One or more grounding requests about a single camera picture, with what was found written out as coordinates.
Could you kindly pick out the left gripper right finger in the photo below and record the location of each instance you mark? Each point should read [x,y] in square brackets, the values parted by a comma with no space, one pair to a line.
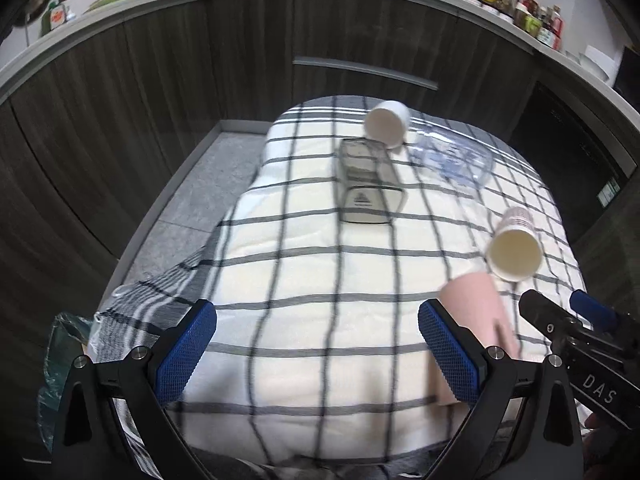
[522,421]

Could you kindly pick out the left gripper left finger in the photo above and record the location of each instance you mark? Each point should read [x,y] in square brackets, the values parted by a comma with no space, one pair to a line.
[89,442]

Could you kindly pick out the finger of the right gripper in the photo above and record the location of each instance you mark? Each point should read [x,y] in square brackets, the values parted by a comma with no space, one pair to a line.
[550,312]
[603,319]

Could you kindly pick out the pink plastic cup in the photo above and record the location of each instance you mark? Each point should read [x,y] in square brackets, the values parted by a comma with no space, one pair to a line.
[468,308]

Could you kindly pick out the patterned paper cup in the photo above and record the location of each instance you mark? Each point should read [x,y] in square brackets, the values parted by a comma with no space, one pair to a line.
[514,252]

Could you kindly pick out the clear plastic cup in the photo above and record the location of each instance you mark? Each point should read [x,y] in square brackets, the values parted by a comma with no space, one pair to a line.
[458,159]

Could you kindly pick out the smoky grey square cup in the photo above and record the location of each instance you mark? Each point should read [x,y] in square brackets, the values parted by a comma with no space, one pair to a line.
[368,187]

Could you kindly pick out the white cup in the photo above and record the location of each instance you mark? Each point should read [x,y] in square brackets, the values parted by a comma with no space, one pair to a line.
[388,123]

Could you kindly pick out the green plastic bag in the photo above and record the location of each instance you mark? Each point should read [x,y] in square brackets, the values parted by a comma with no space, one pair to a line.
[68,338]

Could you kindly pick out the black built-in dishwasher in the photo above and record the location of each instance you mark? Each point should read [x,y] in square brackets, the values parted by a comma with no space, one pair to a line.
[579,172]

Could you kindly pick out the checkered white black cloth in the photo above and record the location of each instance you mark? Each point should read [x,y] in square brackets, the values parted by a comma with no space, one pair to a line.
[317,368]

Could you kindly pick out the black microwave oven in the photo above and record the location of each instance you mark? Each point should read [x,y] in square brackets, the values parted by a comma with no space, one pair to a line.
[627,81]

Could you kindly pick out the white bowl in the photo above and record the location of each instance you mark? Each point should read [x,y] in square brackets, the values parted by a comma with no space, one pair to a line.
[592,67]

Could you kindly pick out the green dish soap bottle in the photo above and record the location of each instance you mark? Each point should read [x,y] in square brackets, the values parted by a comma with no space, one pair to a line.
[54,17]

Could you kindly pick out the metal drawer handle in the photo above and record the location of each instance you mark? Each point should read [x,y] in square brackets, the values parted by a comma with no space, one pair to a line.
[366,69]

